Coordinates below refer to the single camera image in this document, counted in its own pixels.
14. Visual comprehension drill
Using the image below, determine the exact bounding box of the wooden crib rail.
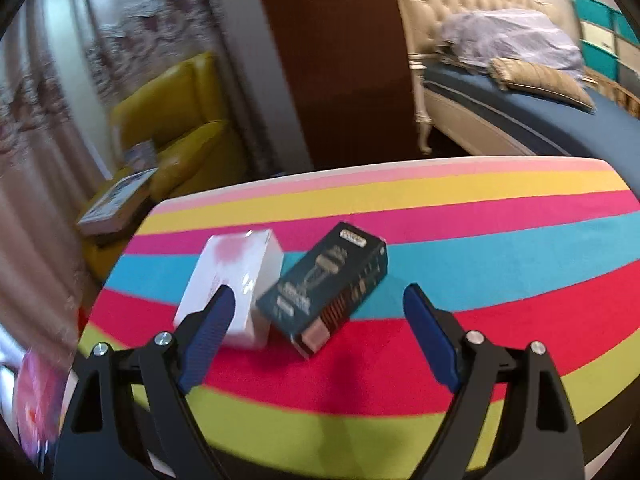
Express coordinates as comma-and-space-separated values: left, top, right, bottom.
582, 67, 640, 118

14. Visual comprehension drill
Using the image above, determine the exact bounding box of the small picture booklet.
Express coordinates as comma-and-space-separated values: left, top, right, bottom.
122, 141, 156, 166

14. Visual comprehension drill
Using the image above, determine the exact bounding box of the dark teal box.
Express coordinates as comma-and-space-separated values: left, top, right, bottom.
255, 221, 390, 359

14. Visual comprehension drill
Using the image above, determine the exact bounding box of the striped beige pillow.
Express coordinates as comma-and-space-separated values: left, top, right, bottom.
487, 57, 597, 112

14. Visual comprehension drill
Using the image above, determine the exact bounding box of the yellow leather armchair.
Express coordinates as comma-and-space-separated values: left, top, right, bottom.
80, 51, 251, 286

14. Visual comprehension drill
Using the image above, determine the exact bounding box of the flat cardboard box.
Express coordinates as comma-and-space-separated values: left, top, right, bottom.
76, 167, 160, 236

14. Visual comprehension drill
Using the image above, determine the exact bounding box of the beige lace curtain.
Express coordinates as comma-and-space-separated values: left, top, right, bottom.
0, 0, 121, 361
80, 0, 226, 111

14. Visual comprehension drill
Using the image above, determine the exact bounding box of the white and pink box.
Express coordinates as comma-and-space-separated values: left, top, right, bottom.
172, 228, 285, 350

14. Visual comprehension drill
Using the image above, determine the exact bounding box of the pink plastic bag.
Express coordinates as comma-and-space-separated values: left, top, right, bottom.
12, 347, 68, 461

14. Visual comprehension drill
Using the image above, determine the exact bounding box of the brown wooden wardrobe panel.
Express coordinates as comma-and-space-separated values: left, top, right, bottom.
247, 0, 418, 171

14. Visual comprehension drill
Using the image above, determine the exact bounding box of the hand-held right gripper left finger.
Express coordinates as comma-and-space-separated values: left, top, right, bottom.
52, 284, 237, 480

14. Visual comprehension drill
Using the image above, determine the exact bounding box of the folded light blue quilt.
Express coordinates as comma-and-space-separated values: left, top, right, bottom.
439, 8, 586, 83

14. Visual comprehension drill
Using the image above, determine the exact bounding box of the rainbow striped tablecloth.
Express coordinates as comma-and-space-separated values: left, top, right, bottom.
77, 157, 640, 480

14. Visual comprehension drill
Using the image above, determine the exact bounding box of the stack of storage boxes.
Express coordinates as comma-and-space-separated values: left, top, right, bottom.
570, 0, 640, 86

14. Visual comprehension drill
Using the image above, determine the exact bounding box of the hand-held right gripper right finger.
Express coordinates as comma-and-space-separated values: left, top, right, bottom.
402, 282, 586, 480

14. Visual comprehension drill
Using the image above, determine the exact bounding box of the bed with blue sheet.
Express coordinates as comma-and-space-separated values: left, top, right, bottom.
412, 52, 640, 161

